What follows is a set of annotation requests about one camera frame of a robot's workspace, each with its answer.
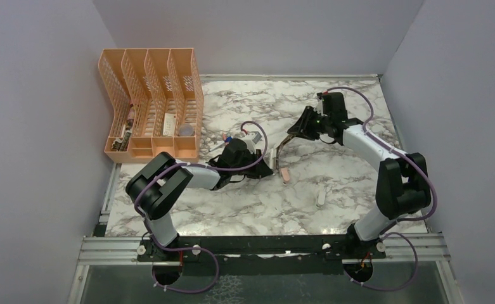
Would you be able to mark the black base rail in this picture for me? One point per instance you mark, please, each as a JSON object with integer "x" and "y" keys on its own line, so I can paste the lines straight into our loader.
{"x": 205, "y": 256}

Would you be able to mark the clear tape roll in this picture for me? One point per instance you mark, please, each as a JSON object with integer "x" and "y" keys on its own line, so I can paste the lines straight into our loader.
{"x": 186, "y": 129}

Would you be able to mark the white card in organizer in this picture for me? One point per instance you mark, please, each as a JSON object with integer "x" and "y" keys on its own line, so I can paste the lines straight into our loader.
{"x": 169, "y": 124}

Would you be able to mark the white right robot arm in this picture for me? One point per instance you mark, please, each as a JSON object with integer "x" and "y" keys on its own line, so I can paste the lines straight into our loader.
{"x": 401, "y": 187}

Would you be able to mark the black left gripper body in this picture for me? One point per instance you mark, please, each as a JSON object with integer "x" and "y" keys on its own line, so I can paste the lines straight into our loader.
{"x": 248, "y": 158}

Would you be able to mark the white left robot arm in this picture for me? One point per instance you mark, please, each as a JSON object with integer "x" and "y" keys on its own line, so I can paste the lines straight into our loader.
{"x": 158, "y": 185}

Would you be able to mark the orange plastic file organizer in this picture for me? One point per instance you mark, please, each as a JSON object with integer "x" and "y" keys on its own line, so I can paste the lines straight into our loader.
{"x": 142, "y": 85}

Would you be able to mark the small white stapler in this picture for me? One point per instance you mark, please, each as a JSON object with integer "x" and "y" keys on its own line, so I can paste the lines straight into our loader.
{"x": 321, "y": 197}

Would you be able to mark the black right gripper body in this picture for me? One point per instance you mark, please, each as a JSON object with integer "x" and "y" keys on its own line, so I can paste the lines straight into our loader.
{"x": 322, "y": 121}

